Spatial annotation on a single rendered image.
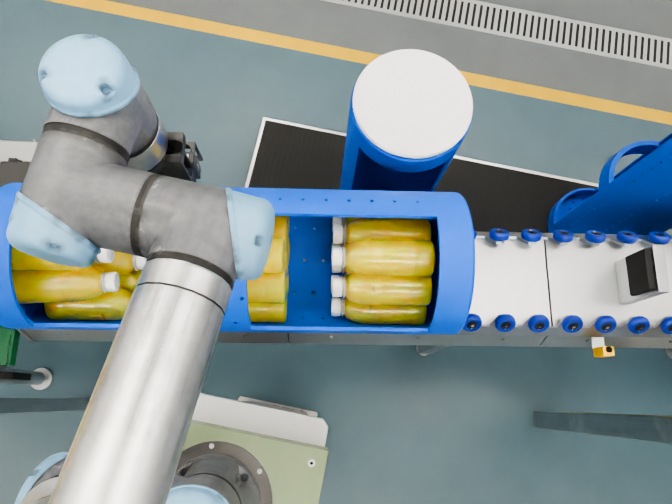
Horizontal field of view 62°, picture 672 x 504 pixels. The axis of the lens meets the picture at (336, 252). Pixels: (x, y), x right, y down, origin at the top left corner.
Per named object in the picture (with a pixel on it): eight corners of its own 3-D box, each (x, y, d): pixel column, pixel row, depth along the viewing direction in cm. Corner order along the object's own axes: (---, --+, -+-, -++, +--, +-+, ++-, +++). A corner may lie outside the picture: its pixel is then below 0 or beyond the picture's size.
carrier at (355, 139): (325, 200, 216) (352, 267, 209) (332, 70, 131) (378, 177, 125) (393, 176, 219) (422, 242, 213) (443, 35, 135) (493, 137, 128)
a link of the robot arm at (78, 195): (114, 264, 45) (154, 141, 48) (-23, 234, 45) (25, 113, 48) (142, 284, 52) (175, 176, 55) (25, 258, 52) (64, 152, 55)
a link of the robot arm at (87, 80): (13, 102, 46) (49, 15, 48) (70, 158, 57) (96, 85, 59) (107, 122, 46) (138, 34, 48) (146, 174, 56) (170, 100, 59)
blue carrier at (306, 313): (442, 336, 125) (479, 332, 97) (41, 331, 122) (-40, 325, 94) (439, 211, 130) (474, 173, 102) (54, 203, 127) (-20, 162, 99)
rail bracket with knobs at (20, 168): (47, 213, 133) (25, 198, 123) (16, 213, 133) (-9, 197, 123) (52, 174, 135) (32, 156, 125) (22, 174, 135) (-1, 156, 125)
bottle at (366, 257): (435, 277, 104) (340, 275, 104) (428, 275, 111) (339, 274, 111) (436, 240, 104) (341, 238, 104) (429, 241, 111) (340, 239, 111)
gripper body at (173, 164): (200, 213, 73) (178, 178, 61) (133, 212, 73) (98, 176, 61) (204, 159, 75) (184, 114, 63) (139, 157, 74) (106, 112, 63)
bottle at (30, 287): (1, 284, 103) (100, 280, 104) (14, 261, 109) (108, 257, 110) (14, 311, 107) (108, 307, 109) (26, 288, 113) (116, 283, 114)
